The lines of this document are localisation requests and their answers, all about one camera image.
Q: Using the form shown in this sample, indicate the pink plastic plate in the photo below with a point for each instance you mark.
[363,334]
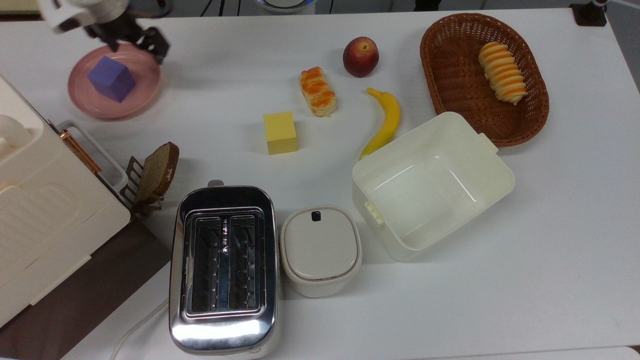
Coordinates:
[145,95]

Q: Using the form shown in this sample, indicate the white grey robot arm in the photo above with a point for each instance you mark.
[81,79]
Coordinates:
[75,12]

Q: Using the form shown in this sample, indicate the brown wicker basket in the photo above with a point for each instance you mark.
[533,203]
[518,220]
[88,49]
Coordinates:
[450,95]

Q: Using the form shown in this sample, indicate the yellow banana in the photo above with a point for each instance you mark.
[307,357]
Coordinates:
[389,120]

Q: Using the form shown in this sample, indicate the orange striped bread roll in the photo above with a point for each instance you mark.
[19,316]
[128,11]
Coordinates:
[502,72]

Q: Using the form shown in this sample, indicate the dark brown wooden box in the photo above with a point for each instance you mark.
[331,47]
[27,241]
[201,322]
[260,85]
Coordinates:
[85,295]

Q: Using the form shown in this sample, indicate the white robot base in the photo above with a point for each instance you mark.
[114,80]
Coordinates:
[285,5]

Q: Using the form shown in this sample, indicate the yellow foam cube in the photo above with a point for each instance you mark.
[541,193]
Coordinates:
[281,134]

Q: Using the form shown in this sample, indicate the brown toast rack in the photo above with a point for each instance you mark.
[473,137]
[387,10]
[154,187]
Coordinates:
[132,175]

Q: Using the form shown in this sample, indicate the small cream lidded container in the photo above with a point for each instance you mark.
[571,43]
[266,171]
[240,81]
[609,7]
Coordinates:
[320,250]

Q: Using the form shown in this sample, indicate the cream and chrome toaster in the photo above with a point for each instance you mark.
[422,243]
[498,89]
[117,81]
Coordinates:
[225,330]

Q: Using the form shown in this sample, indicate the cream toy cabinet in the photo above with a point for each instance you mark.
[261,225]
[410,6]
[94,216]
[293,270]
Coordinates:
[50,215]

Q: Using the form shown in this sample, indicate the brown bread slice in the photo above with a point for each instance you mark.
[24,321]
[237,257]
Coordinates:
[157,172]

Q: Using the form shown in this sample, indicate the open cream plastic box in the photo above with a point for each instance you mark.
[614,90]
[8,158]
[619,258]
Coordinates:
[430,195]

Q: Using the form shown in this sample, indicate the orange glazed pastry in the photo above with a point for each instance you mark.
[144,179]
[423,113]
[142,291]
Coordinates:
[317,92]

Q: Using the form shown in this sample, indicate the purple foam cube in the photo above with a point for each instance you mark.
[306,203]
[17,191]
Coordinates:
[111,79]

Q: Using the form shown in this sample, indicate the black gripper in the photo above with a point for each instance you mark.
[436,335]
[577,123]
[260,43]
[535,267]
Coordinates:
[117,30]

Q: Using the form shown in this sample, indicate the black table corner clamp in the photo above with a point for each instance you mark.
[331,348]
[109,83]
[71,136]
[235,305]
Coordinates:
[590,14]

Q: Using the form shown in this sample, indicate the red peach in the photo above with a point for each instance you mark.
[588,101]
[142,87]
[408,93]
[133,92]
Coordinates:
[360,57]

